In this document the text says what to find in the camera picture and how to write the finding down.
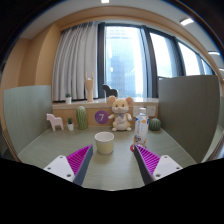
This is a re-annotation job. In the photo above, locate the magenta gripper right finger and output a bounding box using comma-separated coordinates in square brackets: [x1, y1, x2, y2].
[134, 145, 182, 185]

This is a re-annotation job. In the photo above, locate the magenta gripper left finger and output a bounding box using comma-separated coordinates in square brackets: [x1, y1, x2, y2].
[44, 144, 93, 186]

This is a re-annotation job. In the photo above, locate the clear plastic water bottle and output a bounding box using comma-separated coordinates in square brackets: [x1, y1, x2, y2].
[134, 108, 149, 146]

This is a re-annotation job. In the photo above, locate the red round coaster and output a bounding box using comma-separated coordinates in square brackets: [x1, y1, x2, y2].
[130, 144, 134, 152]

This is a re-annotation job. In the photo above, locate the cream yellow cup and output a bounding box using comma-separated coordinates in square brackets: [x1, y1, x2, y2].
[95, 132, 114, 155]

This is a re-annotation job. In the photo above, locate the small potted plant on desk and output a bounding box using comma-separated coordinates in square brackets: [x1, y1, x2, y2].
[67, 117, 74, 131]

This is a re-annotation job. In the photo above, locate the pink toy horse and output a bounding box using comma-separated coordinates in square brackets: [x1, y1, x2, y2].
[46, 114, 64, 130]

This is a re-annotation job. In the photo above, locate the tall green cactus ornament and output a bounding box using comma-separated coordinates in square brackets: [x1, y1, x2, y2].
[76, 106, 88, 130]

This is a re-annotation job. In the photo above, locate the purple number seven sign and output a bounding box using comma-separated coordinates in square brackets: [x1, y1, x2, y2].
[95, 110, 108, 124]

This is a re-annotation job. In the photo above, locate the plush hamster toy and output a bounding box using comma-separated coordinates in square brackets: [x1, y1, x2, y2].
[107, 96, 134, 131]

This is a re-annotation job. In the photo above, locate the wooden back shelf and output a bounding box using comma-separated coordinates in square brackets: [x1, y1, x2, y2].
[51, 97, 160, 128]

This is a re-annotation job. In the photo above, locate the right green desk partition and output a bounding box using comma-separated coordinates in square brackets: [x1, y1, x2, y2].
[158, 75, 220, 163]

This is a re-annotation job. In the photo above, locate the green desk partition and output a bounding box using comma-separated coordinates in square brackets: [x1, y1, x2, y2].
[3, 85, 52, 155]
[158, 75, 220, 163]

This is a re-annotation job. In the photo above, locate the small potted plant on shelf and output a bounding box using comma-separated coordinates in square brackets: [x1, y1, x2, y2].
[65, 93, 72, 104]

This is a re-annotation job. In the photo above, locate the left green desk partition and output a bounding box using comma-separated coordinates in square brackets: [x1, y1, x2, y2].
[3, 85, 52, 155]

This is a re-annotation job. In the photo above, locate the black toy horse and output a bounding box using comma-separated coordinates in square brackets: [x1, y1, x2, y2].
[102, 84, 118, 97]

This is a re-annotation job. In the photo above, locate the wooden hand sculpture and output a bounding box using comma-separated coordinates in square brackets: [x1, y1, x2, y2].
[84, 77, 94, 102]

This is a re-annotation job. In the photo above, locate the grey white curtain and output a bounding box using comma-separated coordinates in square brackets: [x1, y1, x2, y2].
[52, 22, 98, 101]

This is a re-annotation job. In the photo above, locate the white wall socket right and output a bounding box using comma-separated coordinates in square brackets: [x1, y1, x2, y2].
[146, 106, 156, 117]

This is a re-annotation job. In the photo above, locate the white wall socket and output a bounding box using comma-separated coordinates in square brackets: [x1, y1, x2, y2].
[146, 106, 156, 117]
[133, 106, 140, 117]

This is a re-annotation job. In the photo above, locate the white wall socket left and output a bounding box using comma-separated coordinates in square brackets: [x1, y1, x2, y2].
[133, 106, 140, 117]

